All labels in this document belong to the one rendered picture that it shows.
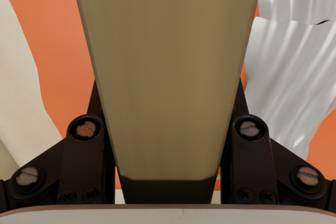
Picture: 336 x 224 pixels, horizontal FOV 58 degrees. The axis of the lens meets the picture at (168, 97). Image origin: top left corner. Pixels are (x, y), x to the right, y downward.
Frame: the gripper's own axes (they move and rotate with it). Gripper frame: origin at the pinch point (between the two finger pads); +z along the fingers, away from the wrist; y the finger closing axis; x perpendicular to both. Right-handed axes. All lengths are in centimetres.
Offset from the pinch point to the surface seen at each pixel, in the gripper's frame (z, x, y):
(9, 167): 5.1, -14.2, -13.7
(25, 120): 6.0, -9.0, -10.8
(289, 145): 5.6, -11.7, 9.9
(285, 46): 5.6, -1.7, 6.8
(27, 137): 6.0, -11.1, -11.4
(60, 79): 6.1, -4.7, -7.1
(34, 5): 6.1, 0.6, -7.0
